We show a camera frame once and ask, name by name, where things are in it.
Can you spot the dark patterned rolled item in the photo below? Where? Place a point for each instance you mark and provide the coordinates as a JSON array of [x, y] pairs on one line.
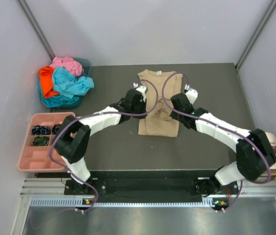
[[55, 128], [40, 130], [40, 141]]

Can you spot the orange t shirt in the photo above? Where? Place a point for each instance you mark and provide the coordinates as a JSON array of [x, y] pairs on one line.
[[46, 83]]

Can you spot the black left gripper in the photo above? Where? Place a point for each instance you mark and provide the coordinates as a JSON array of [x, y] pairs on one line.
[[143, 105]]

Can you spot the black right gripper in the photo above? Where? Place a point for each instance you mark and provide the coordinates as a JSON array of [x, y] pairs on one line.
[[173, 115]]

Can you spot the aluminium frame post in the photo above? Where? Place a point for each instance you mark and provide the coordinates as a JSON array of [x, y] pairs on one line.
[[257, 33], [36, 28]]

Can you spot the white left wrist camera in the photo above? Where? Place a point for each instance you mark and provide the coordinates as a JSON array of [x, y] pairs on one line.
[[141, 89]]

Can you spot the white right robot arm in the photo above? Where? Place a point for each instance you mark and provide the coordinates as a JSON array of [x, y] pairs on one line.
[[254, 153]]

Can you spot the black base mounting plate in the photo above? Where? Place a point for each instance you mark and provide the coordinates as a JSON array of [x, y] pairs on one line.
[[147, 190]]

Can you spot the pink compartment tray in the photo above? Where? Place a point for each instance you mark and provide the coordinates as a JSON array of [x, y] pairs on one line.
[[35, 158]]

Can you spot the aluminium frame post left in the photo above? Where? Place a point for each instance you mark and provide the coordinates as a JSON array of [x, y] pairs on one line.
[[36, 28]]

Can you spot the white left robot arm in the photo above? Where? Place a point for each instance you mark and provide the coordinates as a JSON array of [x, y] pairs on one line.
[[73, 136]]

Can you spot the pink t shirt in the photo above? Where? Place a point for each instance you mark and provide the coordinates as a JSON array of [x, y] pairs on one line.
[[71, 65]]

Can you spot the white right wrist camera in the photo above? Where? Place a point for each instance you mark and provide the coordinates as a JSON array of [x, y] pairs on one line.
[[190, 93]]

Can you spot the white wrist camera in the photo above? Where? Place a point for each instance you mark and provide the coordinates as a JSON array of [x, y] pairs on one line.
[[190, 93], [141, 89]]

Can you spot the teal plastic basket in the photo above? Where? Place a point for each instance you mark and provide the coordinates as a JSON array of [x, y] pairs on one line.
[[64, 82]]

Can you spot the aluminium frame post right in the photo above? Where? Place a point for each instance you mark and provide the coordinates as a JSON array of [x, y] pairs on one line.
[[257, 33]]

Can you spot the cyan t shirt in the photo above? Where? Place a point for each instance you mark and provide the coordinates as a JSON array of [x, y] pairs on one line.
[[71, 89]]

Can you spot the beige t shirt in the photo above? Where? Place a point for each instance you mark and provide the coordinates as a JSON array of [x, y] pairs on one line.
[[161, 87]]

